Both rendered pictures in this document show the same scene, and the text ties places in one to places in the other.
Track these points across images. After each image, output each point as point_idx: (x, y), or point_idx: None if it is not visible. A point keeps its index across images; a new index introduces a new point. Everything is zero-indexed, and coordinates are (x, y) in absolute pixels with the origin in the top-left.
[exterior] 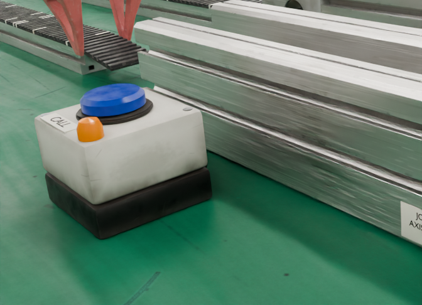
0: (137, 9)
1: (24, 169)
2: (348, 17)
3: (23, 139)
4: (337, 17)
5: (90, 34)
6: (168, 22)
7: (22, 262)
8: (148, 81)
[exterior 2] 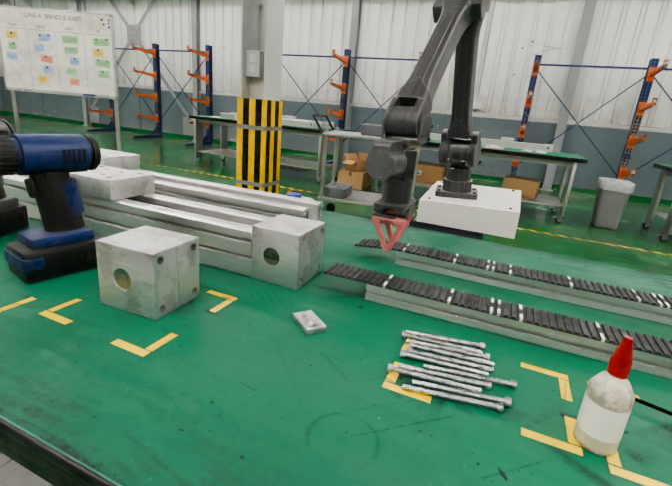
0: (377, 233)
1: (334, 225)
2: (248, 199)
3: (355, 232)
4: (252, 199)
5: (409, 248)
6: (310, 201)
7: None
8: (357, 254)
